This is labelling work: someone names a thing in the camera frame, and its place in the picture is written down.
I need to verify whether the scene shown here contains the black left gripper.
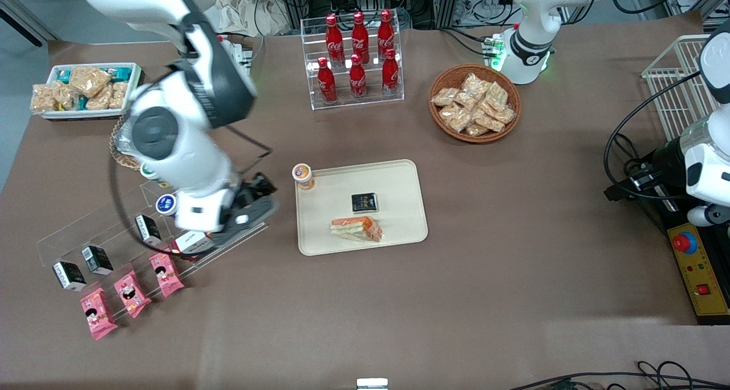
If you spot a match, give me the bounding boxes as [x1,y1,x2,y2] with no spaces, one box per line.
[604,140,686,202]

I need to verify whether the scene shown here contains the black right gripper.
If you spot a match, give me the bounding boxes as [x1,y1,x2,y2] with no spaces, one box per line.
[233,172,279,212]

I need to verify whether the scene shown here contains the triangle sandwich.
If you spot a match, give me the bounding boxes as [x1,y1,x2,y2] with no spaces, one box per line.
[330,216,384,243]

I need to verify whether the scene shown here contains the beige plastic tray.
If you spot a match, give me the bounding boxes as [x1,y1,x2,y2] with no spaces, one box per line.
[295,159,429,257]

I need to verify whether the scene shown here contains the orange lid yogurt cup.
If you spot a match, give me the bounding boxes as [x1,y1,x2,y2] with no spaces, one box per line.
[291,162,316,191]

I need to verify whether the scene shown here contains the red plaid cookie box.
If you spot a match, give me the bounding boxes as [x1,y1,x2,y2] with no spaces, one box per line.
[171,230,216,261]

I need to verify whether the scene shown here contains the small black snack box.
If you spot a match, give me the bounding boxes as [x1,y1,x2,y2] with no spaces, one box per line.
[351,192,379,214]
[135,214,163,246]
[81,245,113,276]
[52,261,87,291]

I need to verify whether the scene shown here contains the red cola bottle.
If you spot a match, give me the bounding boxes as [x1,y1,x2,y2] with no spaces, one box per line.
[317,57,338,104]
[326,14,344,67]
[382,49,400,97]
[351,11,370,64]
[378,9,396,60]
[348,54,367,100]

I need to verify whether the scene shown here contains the yellow emergency stop box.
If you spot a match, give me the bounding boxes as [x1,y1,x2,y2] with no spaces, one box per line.
[666,222,730,326]

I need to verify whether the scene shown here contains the pink snack packet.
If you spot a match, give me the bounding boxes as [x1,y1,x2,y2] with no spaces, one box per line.
[114,270,152,319]
[80,287,118,341]
[149,249,185,298]

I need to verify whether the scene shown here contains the foil container in wicker basket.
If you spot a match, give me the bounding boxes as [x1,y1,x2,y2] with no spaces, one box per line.
[109,115,144,170]

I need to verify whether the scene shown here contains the clear acrylic bottle rack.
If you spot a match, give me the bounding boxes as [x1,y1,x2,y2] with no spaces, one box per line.
[301,11,405,111]

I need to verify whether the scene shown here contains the white rectangular bin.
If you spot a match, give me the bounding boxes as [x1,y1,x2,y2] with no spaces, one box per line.
[41,63,143,121]

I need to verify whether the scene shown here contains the crumpled beige cloth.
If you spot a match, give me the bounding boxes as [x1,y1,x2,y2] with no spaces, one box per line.
[216,0,293,37]

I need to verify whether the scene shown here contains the round brown wicker basket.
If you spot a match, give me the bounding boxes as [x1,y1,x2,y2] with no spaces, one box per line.
[429,64,522,144]

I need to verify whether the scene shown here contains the clear acrylic stepped shelf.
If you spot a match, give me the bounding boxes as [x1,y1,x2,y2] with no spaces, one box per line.
[36,173,269,308]

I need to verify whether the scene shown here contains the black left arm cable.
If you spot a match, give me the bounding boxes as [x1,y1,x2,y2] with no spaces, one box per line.
[603,72,703,201]

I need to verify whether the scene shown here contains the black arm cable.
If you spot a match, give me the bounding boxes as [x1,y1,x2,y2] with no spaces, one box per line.
[108,123,274,257]
[603,72,703,201]

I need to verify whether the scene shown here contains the white wire basket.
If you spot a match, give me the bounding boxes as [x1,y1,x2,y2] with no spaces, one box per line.
[641,34,720,144]

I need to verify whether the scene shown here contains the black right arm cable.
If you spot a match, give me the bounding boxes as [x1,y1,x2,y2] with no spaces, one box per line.
[108,123,274,257]

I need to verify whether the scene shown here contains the black floor cable bundle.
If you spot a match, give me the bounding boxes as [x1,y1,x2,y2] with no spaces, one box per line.
[508,360,730,390]

